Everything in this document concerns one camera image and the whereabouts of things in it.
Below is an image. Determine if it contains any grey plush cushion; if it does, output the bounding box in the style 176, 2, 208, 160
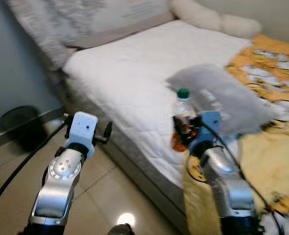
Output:
166, 64, 274, 138

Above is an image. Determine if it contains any clear bottle green cap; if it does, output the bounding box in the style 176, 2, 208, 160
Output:
171, 88, 197, 152

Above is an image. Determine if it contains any grey bed base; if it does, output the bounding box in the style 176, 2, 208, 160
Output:
56, 69, 191, 235

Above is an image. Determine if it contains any white quilted mattress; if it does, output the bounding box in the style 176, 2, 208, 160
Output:
64, 20, 289, 191

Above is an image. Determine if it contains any yellow egg print duvet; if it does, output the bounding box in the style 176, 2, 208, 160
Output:
183, 34, 289, 235

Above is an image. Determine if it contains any black mesh waste bin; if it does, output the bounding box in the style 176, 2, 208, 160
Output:
0, 105, 41, 148

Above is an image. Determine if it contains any dark robot foot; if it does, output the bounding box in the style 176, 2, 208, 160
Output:
108, 223, 135, 235

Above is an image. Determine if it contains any cream long pillow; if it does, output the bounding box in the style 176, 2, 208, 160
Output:
171, 0, 262, 40

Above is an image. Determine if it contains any grey patterned large pillow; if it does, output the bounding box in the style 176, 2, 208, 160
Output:
5, 0, 177, 69

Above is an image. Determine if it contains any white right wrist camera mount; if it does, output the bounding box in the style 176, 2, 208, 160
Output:
189, 112, 222, 156

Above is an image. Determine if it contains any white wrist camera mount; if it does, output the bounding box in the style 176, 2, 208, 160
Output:
65, 112, 98, 157
189, 112, 222, 156

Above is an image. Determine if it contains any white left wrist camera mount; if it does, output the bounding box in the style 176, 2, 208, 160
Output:
65, 112, 98, 157

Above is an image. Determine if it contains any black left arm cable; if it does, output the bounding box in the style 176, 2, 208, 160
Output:
0, 115, 69, 218

